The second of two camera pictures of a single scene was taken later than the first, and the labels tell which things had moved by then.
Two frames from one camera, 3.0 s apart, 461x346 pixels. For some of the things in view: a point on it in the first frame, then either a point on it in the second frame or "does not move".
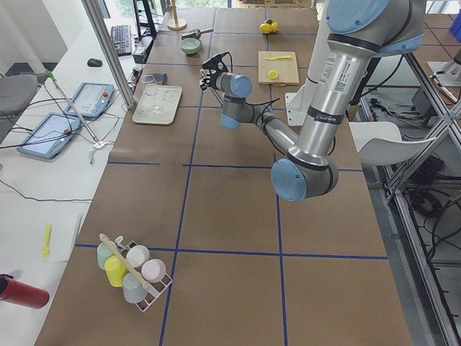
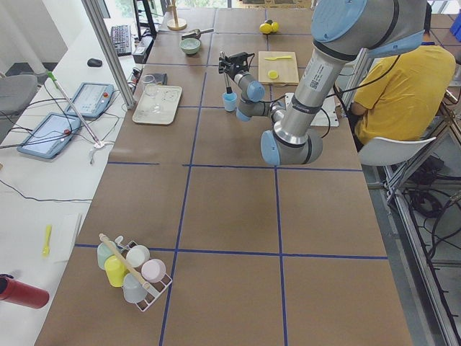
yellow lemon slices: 273,74 does not move
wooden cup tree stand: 175,24 does not move
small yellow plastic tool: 46,251 does not move
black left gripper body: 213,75 to 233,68
